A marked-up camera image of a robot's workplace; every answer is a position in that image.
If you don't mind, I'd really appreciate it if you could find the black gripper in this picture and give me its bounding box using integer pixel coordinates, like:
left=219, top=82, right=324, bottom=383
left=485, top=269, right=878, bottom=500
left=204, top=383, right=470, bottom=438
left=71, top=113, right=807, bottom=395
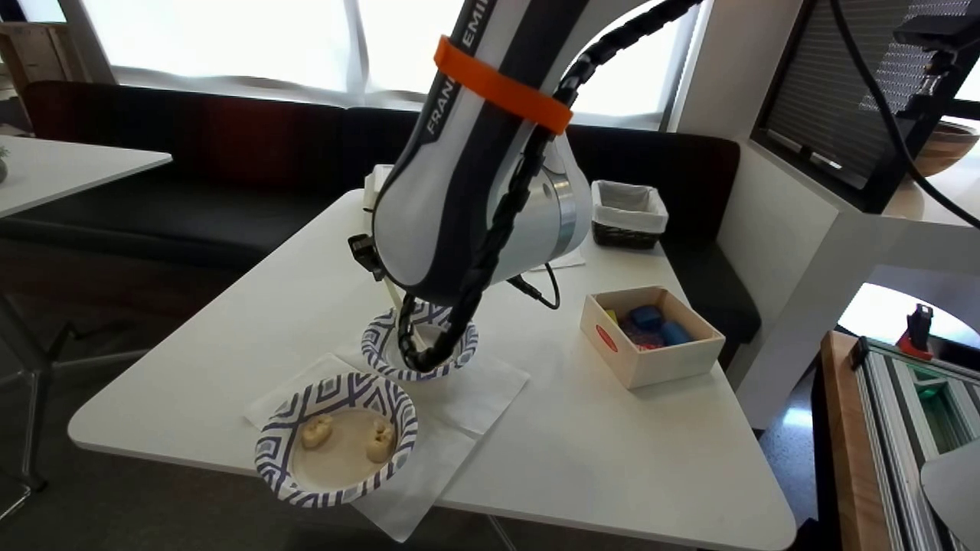
left=345, top=230, right=394, bottom=283

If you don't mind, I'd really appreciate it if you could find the beige donut piece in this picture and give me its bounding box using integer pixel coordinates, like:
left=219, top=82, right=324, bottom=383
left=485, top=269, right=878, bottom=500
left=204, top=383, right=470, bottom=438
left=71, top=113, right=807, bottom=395
left=296, top=413, right=334, bottom=453
left=363, top=418, right=398, bottom=464

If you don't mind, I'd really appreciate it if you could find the dark brown upholstered bench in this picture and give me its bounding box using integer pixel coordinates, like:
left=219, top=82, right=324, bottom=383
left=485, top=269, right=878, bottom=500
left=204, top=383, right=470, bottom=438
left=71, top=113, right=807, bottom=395
left=0, top=80, right=764, bottom=354

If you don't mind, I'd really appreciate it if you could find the dark basket with white liner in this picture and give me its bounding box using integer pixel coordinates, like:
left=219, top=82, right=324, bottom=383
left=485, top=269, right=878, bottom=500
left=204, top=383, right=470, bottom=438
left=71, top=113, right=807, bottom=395
left=593, top=176, right=675, bottom=250

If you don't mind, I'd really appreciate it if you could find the blue toy block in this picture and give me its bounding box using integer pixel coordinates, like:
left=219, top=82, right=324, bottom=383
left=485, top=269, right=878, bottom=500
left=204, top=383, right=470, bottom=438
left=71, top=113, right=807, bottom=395
left=623, top=303, right=669, bottom=335
left=642, top=319, right=699, bottom=353

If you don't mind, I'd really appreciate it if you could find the cream wooden toy box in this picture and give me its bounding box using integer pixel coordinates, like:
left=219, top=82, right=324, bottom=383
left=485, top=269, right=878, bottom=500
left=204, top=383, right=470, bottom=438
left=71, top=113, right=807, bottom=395
left=578, top=283, right=728, bottom=395

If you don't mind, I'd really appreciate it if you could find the white side table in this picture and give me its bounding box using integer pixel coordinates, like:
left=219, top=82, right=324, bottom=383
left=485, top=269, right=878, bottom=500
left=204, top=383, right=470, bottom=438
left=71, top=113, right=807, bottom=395
left=0, top=135, right=178, bottom=524

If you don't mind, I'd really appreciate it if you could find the white monitor stand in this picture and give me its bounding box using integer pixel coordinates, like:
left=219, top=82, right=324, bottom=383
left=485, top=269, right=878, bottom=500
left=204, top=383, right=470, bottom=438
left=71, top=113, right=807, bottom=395
left=714, top=135, right=980, bottom=432

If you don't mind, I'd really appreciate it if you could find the black monitor screen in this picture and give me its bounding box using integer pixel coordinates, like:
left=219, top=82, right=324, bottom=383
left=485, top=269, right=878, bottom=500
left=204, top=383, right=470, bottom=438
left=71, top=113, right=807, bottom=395
left=750, top=0, right=980, bottom=215

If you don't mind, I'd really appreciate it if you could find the round white table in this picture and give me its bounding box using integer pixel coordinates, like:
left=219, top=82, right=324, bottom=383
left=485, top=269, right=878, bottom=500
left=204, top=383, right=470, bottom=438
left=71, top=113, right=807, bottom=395
left=836, top=281, right=980, bottom=354

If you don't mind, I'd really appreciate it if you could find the light wooden plank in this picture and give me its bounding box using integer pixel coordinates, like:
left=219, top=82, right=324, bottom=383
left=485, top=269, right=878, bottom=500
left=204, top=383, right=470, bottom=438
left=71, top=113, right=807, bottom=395
left=818, top=331, right=896, bottom=551

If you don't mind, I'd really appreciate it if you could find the red and black tool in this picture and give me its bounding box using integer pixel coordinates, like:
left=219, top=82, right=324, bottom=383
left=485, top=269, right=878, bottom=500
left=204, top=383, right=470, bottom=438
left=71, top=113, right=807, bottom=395
left=898, top=301, right=939, bottom=362

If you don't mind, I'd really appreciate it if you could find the brown wooden bowl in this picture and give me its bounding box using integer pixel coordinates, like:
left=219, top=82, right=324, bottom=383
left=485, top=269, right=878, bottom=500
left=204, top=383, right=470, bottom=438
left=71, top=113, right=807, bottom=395
left=907, top=120, right=980, bottom=182

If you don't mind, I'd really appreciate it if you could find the green plastic part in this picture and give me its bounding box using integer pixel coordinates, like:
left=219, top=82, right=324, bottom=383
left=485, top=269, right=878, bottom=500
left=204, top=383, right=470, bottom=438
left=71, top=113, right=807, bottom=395
left=913, top=373, right=973, bottom=453

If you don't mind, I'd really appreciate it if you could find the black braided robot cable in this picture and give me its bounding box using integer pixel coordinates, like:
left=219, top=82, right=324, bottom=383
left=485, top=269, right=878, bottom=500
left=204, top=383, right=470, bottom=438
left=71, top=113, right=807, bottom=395
left=394, top=0, right=709, bottom=377

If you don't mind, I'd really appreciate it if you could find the orange velcro strap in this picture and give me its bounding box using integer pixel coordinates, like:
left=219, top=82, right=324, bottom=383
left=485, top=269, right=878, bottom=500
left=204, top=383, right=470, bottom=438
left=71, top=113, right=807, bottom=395
left=431, top=35, right=576, bottom=135

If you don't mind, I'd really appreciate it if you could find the thin black cable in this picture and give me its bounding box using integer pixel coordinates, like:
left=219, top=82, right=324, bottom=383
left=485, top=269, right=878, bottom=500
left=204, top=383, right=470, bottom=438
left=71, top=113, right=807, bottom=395
left=823, top=0, right=980, bottom=235

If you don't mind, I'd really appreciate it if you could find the grey metal frame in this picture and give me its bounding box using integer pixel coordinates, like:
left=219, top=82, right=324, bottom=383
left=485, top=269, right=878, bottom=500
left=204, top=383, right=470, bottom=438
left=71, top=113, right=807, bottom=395
left=855, top=339, right=980, bottom=551

